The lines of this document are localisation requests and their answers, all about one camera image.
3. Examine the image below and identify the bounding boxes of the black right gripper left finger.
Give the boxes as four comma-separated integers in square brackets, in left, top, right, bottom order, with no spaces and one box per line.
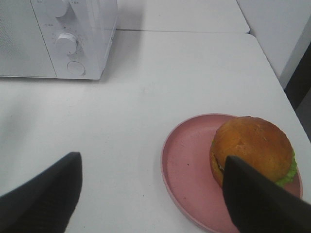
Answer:
[0,152,82,233]

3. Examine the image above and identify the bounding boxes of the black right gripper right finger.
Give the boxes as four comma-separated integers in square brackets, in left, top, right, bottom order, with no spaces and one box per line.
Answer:
[222,155,311,233]

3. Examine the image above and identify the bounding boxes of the round white door button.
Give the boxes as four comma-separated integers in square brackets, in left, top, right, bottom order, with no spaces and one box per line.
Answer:
[67,61,85,76]

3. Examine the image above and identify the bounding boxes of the white microwave door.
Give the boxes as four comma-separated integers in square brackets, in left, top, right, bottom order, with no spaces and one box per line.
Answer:
[0,0,56,78]

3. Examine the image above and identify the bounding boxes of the white microwave oven body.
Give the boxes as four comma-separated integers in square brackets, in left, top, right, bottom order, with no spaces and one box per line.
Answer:
[0,0,119,80]

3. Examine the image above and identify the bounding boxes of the burger with lettuce and cheese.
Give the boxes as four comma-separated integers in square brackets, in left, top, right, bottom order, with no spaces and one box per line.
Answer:
[209,116,297,187]

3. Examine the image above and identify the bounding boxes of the upper white power knob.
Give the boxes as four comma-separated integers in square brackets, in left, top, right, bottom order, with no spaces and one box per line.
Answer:
[45,0,69,17]

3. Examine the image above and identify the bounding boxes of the white timer knob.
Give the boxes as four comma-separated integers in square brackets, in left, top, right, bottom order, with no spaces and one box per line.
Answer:
[56,33,78,55]

